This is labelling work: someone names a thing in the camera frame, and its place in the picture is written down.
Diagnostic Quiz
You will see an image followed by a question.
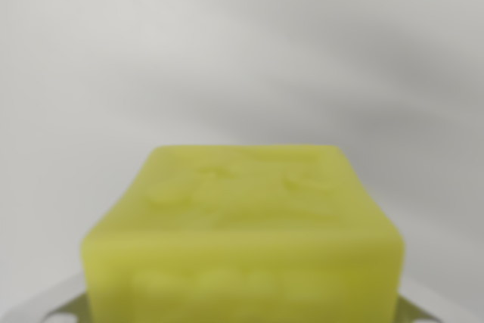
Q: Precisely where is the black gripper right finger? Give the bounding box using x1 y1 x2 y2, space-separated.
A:
395 293 448 323

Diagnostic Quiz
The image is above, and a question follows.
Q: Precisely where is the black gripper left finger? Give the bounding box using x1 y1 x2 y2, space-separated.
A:
11 273 92 323

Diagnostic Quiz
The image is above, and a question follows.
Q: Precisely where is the yellow cube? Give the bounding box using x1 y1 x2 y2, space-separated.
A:
80 144 408 323

